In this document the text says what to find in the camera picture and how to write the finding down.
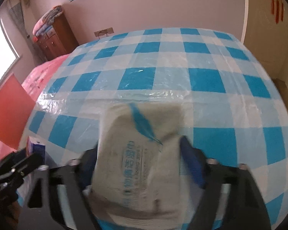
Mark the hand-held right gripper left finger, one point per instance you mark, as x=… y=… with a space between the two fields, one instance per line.
x=85 y=170

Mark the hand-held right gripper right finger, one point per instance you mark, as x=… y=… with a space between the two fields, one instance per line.
x=193 y=163

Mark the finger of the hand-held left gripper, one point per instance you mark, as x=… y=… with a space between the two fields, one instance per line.
x=21 y=161
x=7 y=182

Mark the white milk carton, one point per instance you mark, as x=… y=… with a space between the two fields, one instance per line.
x=34 y=146

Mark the white wipes packet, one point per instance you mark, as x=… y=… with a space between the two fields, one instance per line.
x=139 y=172

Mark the blue checkered tablecloth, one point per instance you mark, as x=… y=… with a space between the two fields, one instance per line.
x=206 y=81

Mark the pink bed blanket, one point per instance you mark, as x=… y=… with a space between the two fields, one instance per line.
x=45 y=74

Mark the window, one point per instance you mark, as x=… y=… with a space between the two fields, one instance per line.
x=2 y=52

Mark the wooden cabinet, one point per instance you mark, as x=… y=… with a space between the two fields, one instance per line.
x=60 y=38

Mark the beige door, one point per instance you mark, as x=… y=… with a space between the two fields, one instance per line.
x=261 y=40

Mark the grey curtain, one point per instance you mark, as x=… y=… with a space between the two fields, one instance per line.
x=19 y=21

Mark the folded floral blankets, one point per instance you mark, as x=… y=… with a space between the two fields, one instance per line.
x=46 y=19

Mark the red door decoration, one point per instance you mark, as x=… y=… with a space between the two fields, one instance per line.
x=277 y=4

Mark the wall socket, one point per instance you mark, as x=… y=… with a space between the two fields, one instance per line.
x=99 y=33
x=109 y=30

